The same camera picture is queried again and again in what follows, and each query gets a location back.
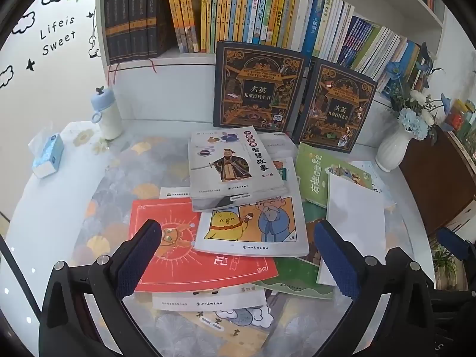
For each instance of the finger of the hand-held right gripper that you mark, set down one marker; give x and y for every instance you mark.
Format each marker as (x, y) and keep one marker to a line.
(452, 243)
(397, 256)

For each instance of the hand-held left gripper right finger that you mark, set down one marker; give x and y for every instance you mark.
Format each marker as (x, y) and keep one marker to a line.
(336, 264)

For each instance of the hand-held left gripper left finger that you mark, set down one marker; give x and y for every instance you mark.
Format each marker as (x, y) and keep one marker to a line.
(139, 260)

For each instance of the chick and old-man comic book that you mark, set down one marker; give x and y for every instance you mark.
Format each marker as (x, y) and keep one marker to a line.
(253, 227)

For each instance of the grey cloud-pattern storybook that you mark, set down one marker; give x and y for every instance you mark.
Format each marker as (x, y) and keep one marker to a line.
(238, 323)

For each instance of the white book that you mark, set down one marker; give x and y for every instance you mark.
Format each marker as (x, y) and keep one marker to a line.
(230, 163)

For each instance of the green potted plant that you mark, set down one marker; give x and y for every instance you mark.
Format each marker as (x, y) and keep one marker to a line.
(444, 264)

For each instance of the brown wooden cabinet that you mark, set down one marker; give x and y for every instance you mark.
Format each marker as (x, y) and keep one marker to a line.
(438, 178)

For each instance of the white ribbed vase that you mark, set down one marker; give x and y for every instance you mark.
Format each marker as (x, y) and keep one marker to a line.
(392, 152)

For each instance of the colourful containers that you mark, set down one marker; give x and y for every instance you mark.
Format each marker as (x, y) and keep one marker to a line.
(459, 119)

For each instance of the blue and white artificial flowers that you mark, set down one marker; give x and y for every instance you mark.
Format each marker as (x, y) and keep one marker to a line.
(411, 119)

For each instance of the blue tissue pack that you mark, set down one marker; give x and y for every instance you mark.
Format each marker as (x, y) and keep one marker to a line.
(48, 154)

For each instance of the white bottle with blue lid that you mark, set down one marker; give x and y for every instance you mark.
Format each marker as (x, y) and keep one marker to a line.
(108, 119)

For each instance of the dark ornate encyclopedia book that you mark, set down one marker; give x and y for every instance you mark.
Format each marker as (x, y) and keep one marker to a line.
(256, 85)
(334, 111)

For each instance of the white bookshelf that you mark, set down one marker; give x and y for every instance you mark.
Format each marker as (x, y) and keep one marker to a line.
(208, 93)

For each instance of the bear swing wall decal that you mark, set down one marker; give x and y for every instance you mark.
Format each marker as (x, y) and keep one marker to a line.
(93, 48)

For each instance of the black bird wall decal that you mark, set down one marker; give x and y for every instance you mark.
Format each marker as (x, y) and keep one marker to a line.
(30, 65)

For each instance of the small black cloud wall decal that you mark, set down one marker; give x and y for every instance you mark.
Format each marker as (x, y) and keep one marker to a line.
(24, 22)
(5, 76)

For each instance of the black lettering wall decal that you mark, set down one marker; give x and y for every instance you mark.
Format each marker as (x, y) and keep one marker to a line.
(47, 50)

